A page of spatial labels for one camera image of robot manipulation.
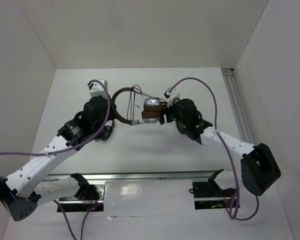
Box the brown silver headphones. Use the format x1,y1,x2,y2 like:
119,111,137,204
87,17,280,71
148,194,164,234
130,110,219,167
111,84,167,126

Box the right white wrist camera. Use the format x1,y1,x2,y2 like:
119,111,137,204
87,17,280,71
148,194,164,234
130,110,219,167
163,86,180,108

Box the left black headphones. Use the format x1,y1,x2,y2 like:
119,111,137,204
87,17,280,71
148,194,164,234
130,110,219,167
94,120,115,141

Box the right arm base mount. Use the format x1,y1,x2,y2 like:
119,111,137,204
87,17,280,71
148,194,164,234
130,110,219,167
188,181,236,210

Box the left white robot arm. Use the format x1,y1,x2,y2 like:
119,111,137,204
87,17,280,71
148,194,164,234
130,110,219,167
0,96,116,222

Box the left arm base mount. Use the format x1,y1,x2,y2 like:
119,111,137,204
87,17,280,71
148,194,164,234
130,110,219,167
58,181,106,213

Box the aluminium side rail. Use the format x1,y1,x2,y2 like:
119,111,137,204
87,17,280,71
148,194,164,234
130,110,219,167
221,68,254,144

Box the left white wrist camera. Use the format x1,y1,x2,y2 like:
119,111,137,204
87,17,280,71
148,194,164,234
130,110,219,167
87,79,107,99

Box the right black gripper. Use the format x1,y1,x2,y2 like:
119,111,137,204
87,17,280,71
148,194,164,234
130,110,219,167
155,99,188,128

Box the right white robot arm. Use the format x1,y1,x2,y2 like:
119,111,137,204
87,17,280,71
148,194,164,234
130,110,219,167
159,98,282,197

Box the aluminium front rail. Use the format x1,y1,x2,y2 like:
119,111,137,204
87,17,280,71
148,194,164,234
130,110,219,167
44,168,226,183

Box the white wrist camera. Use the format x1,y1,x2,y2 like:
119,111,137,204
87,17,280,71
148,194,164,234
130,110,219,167
87,79,107,99
163,86,180,108

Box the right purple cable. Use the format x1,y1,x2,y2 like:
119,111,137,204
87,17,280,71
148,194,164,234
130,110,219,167
166,77,260,221

